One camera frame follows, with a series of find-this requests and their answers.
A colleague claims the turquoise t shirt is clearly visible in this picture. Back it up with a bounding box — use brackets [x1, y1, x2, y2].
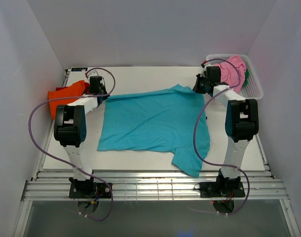
[97, 84, 210, 178]

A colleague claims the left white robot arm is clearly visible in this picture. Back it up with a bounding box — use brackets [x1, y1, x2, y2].
[54, 76, 108, 198]

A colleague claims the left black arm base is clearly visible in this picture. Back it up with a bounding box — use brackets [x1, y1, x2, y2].
[69, 177, 113, 199]

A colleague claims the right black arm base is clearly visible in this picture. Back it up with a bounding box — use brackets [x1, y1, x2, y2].
[193, 182, 246, 198]

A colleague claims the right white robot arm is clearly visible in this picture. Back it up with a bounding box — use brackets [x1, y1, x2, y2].
[193, 65, 259, 198]

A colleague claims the folded red t shirt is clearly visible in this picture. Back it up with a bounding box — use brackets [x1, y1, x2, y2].
[56, 82, 90, 91]

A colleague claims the folded orange t shirt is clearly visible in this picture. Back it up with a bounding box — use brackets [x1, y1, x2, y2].
[48, 80, 85, 119]

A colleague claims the blue table label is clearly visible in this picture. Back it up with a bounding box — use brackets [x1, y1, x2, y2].
[71, 67, 88, 72]

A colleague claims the pink t shirt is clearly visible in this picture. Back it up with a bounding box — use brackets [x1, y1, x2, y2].
[216, 54, 247, 93]

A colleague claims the green t shirt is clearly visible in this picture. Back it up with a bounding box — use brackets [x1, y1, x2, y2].
[243, 69, 250, 86]

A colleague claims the white plastic basket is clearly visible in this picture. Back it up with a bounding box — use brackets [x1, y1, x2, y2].
[206, 54, 263, 100]

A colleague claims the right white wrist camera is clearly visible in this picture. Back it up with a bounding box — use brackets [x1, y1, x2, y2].
[201, 61, 213, 75]

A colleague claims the aluminium front rail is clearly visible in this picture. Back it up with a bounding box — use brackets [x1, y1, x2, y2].
[22, 170, 289, 201]

